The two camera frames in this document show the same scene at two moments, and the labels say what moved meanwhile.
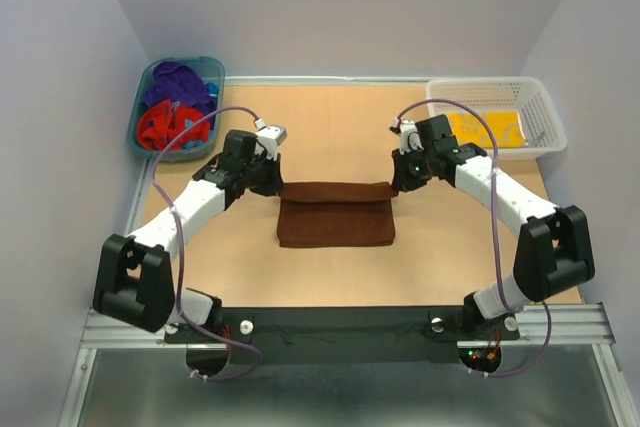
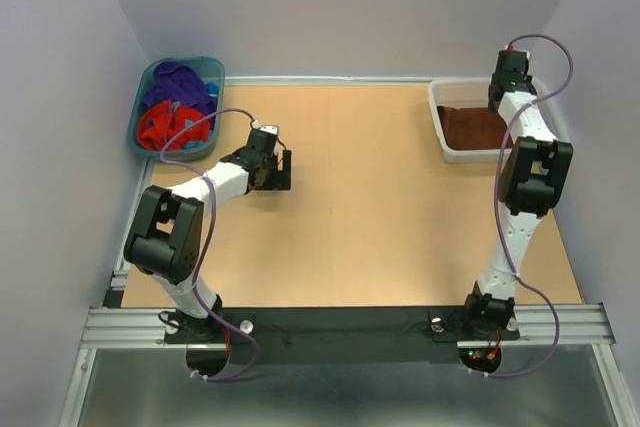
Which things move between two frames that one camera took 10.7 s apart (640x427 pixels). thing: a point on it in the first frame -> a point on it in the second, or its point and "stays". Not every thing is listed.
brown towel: x=336 y=214 -> x=473 y=128
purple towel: x=181 y=85 stays
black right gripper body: x=414 y=168 -> x=527 y=79
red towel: x=159 y=122 stays
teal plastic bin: x=210 y=69 stays
